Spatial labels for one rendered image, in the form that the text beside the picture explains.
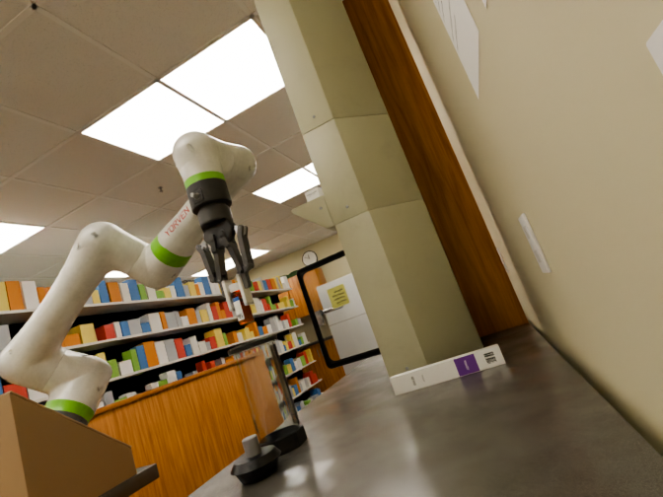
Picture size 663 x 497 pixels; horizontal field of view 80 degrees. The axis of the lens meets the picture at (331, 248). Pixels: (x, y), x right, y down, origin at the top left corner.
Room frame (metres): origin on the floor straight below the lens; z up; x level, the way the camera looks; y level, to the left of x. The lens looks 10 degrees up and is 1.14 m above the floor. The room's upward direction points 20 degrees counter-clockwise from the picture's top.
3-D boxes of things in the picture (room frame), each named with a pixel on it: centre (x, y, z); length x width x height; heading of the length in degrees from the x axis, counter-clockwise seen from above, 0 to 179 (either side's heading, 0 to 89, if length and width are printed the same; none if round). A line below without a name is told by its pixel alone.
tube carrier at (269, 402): (0.87, 0.23, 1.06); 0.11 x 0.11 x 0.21
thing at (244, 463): (0.74, 0.25, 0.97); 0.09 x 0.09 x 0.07
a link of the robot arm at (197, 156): (0.87, 0.22, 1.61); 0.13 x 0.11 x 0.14; 152
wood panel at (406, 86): (1.44, -0.30, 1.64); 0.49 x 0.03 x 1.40; 72
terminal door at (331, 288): (1.48, 0.03, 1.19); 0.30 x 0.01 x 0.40; 65
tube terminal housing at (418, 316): (1.23, -0.20, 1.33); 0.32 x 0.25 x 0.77; 162
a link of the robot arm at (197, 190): (0.86, 0.23, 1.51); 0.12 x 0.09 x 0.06; 162
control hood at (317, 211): (1.29, -0.03, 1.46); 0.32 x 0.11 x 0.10; 162
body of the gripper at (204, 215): (0.86, 0.23, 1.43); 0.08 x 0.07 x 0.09; 72
